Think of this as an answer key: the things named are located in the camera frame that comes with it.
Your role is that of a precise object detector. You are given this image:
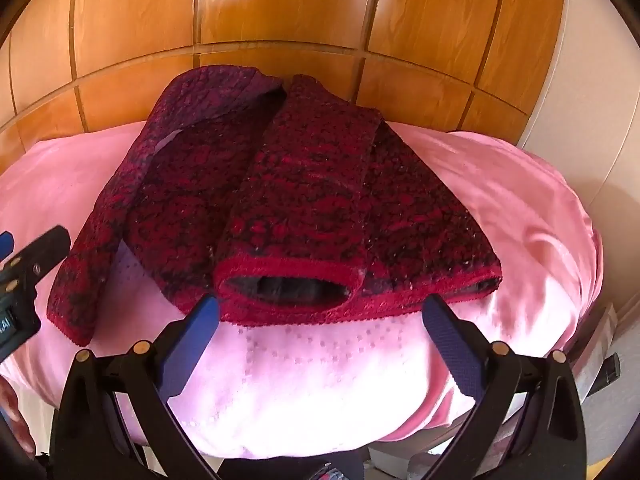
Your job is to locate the small black object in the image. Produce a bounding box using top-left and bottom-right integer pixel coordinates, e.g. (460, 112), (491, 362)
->
(597, 352), (621, 387)

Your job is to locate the red black patterned garment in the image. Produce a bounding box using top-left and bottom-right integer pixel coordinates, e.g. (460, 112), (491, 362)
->
(46, 66), (503, 347)

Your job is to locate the wooden wardrobe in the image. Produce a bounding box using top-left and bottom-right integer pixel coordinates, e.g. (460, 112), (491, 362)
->
(0, 0), (566, 161)

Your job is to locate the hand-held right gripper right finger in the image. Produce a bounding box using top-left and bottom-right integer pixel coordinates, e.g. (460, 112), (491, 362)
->
(421, 294), (588, 480)

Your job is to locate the pink blanket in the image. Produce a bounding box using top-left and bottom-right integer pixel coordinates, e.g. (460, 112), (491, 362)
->
(0, 122), (603, 461)

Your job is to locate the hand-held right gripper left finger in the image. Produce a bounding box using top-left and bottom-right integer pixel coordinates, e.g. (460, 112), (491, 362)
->
(49, 294), (223, 480)

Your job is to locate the person's left hand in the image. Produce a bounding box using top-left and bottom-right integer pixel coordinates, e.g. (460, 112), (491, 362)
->
(0, 376), (37, 460)

